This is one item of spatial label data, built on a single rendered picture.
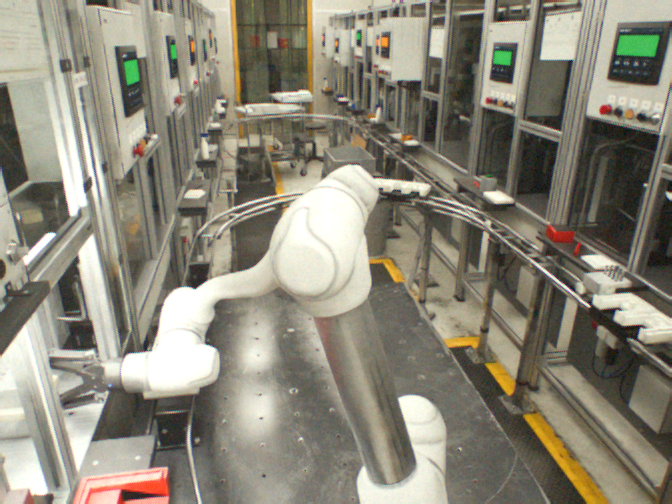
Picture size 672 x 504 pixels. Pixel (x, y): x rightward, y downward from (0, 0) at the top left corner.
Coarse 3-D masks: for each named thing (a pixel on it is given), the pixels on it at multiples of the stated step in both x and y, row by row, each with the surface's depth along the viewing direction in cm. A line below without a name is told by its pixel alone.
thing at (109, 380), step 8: (104, 360) 114; (112, 360) 114; (120, 360) 114; (88, 368) 113; (96, 368) 113; (104, 368) 113; (112, 368) 112; (120, 368) 113; (104, 376) 112; (112, 376) 112; (120, 376) 112; (88, 384) 114; (104, 384) 112; (112, 384) 112; (120, 384) 112
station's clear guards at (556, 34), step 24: (504, 0) 272; (528, 0) 249; (552, 0) 230; (576, 0) 213; (552, 24) 230; (576, 24) 214; (552, 48) 231; (552, 72) 234; (528, 96) 255; (552, 96) 235; (504, 120) 280; (528, 120) 256; (552, 120) 236; (480, 144) 311; (504, 144) 282; (552, 144) 323; (480, 168) 313; (504, 168) 284
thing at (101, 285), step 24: (72, 96) 111; (72, 120) 110; (96, 216) 123; (96, 240) 122; (96, 264) 124; (96, 312) 128; (96, 336) 131; (48, 360) 90; (72, 456) 99; (72, 480) 98
